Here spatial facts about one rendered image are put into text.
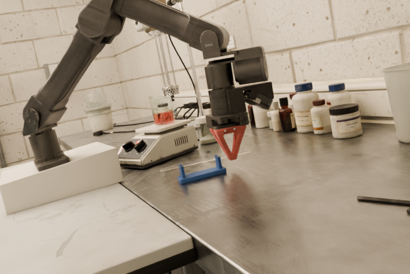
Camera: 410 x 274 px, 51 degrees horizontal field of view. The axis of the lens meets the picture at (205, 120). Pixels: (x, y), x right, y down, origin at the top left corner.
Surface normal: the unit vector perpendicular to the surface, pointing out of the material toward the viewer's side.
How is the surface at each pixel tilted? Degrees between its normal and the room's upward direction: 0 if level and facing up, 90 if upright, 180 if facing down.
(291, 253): 0
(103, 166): 90
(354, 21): 90
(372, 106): 90
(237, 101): 90
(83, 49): 102
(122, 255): 0
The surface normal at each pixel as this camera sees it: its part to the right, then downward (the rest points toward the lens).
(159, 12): -0.22, 0.14
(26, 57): 0.41, 0.04
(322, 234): -0.19, -0.97
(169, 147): 0.68, -0.04
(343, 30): -0.89, 0.22
